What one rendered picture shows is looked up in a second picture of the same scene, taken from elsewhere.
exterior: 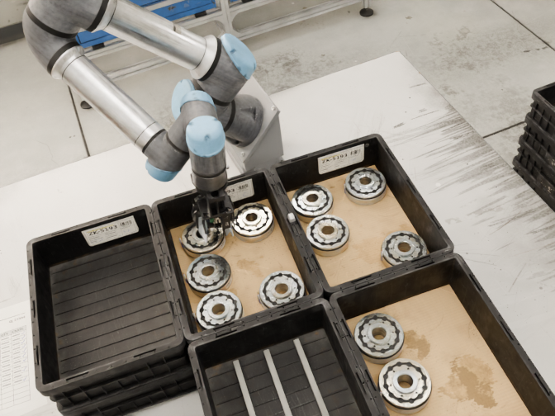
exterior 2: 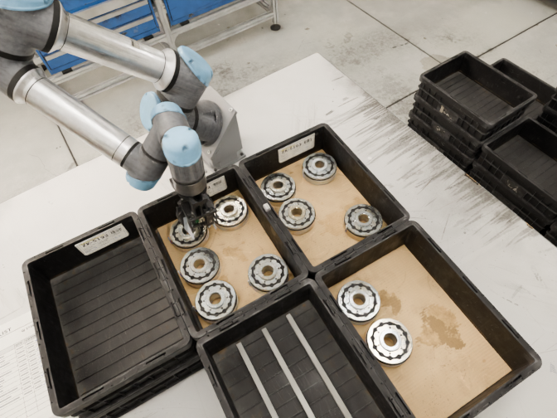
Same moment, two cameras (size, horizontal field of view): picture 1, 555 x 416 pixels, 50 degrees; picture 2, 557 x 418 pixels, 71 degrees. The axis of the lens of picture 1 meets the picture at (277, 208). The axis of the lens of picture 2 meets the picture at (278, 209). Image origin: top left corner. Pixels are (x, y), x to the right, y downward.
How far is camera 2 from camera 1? 38 cm
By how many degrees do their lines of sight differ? 10
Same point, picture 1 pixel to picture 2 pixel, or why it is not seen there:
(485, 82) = (369, 73)
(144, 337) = (150, 333)
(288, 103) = (237, 104)
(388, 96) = (317, 90)
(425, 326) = (393, 284)
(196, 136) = (173, 148)
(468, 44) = (353, 46)
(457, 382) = (429, 330)
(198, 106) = (170, 118)
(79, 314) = (86, 320)
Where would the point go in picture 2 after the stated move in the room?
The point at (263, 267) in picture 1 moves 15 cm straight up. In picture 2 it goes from (246, 251) to (239, 223)
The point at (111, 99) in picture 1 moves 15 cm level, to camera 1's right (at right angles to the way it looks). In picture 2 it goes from (81, 119) to (147, 102)
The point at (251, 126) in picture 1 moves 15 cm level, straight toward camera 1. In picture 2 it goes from (214, 128) to (226, 161)
